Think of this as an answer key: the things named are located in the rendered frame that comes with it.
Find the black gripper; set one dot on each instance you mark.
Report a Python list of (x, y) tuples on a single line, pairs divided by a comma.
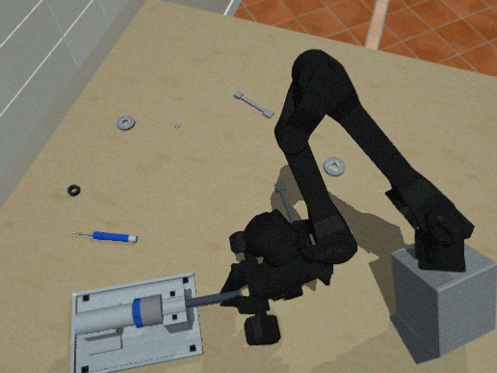
[(263, 284)]

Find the blue screwdriver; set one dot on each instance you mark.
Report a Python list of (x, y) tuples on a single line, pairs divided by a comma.
[(111, 236)]

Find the small black ring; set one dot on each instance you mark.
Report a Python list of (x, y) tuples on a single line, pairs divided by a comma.
[(71, 187)]

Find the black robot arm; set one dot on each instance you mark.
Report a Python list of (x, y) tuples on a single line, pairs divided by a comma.
[(322, 86)]

